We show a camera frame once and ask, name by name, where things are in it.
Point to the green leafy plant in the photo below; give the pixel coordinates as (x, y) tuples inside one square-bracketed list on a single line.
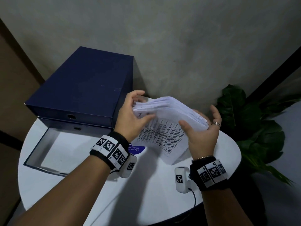
[(249, 129)]

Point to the black metal frame bar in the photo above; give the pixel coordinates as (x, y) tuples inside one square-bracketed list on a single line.
[(275, 71)]

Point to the black wristband with marker tags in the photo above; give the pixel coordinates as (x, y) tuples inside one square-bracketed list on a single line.
[(112, 150), (211, 174)]

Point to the round blue sticker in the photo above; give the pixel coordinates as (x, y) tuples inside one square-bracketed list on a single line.
[(136, 148)]

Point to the person's right hand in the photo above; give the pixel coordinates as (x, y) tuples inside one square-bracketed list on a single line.
[(202, 141)]

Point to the person's left forearm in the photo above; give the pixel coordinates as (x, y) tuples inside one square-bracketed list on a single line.
[(68, 192)]

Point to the person's right forearm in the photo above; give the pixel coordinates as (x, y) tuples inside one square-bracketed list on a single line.
[(223, 209)]

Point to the person's left hand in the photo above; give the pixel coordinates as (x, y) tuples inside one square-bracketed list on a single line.
[(125, 120)]

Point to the stack of printed white papers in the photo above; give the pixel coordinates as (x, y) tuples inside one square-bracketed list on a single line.
[(164, 120)]

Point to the navy blue box lid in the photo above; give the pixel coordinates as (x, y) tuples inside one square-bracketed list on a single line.
[(80, 87)]

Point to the brown wooden door panel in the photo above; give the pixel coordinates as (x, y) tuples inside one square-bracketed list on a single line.
[(14, 96)]

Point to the navy blue box base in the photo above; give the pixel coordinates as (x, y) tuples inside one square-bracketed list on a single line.
[(54, 148)]

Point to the person's left thumb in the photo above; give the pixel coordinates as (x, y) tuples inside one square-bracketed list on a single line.
[(147, 119)]

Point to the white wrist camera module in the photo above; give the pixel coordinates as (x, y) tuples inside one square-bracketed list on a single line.
[(180, 180), (128, 166)]

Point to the person's right thumb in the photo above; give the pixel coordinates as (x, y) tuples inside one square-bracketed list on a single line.
[(186, 127)]

